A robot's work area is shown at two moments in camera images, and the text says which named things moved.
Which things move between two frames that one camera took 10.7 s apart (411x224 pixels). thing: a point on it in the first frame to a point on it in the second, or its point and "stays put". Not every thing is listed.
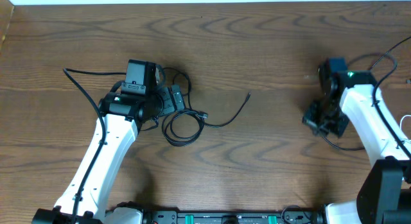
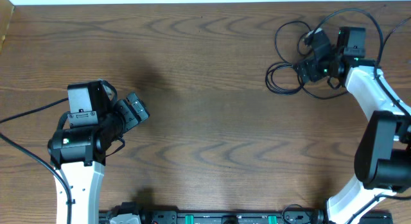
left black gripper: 171,105 to 132,117
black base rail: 294,215 stays put
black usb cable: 371,68 to 313,31
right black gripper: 309,118 to 307,66
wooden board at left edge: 6,8 stays put
